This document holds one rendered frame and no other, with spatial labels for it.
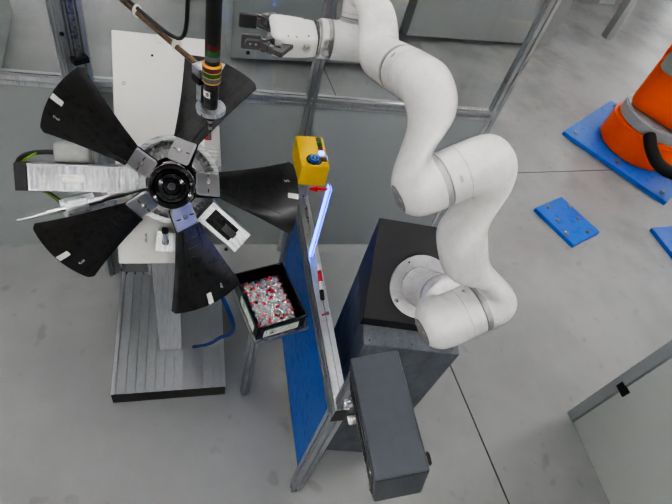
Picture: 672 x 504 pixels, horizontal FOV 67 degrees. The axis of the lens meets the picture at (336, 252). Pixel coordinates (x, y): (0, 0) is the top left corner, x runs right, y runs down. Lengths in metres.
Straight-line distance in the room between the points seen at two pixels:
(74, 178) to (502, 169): 1.15
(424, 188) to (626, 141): 3.93
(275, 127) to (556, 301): 1.98
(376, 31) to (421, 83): 0.25
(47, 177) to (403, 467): 1.18
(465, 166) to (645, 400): 1.85
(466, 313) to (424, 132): 0.45
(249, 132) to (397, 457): 1.57
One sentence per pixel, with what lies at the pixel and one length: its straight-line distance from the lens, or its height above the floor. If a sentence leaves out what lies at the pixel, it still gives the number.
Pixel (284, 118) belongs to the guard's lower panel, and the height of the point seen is 0.89.
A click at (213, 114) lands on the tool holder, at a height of 1.44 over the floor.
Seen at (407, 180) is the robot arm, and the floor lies 1.67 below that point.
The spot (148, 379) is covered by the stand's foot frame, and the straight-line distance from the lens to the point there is 2.37.
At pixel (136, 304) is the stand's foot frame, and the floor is 0.08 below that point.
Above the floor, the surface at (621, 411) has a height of 0.33.
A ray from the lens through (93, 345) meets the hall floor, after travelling 2.56.
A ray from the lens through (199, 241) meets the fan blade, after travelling 1.51.
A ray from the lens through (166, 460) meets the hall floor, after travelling 2.32.
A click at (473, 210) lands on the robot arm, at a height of 1.60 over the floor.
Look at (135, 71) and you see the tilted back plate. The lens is 1.71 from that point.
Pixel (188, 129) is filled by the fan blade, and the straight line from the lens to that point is 1.47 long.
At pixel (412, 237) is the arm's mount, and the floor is 1.14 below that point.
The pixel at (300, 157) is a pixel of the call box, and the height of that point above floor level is 1.07.
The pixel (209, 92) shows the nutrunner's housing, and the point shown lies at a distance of 1.26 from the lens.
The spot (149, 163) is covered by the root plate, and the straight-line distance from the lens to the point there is 1.46.
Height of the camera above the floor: 2.22
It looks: 49 degrees down
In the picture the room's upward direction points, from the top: 19 degrees clockwise
